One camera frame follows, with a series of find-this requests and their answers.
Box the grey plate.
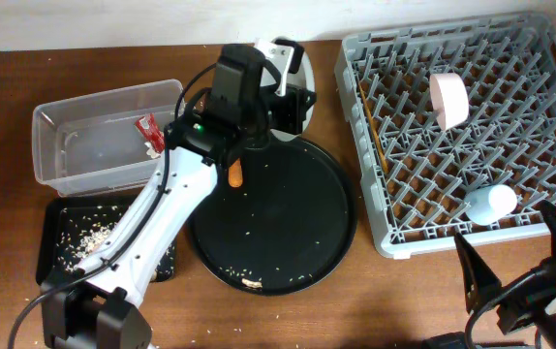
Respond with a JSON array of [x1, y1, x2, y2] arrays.
[[271, 52, 316, 142]]

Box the blue cup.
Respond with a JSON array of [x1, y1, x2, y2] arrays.
[[465, 184, 518, 226]]

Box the wooden chopstick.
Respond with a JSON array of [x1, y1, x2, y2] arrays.
[[355, 77, 388, 175]]

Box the orange carrot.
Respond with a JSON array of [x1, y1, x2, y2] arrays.
[[228, 159, 243, 188]]

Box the red snack wrapper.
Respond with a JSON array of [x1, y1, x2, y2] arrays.
[[135, 113, 166, 153]]

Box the pink bowl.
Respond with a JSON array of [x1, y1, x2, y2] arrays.
[[429, 73, 469, 131]]

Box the white tissue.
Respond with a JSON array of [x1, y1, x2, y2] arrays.
[[144, 142, 161, 159]]

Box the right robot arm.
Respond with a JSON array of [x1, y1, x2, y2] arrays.
[[421, 201, 556, 348]]

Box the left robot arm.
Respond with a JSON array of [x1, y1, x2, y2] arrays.
[[32, 38, 316, 348]]

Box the grey dishwasher rack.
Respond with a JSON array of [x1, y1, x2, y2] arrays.
[[334, 13, 556, 259]]

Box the round black tray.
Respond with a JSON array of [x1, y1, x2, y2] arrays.
[[188, 138, 357, 296]]

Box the peanut on tray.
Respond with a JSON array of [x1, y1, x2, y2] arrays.
[[241, 278, 263, 289]]

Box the clear plastic bin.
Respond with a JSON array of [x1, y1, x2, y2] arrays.
[[32, 79, 183, 197]]

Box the black rectangular tray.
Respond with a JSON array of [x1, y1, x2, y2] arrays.
[[35, 193, 180, 290]]

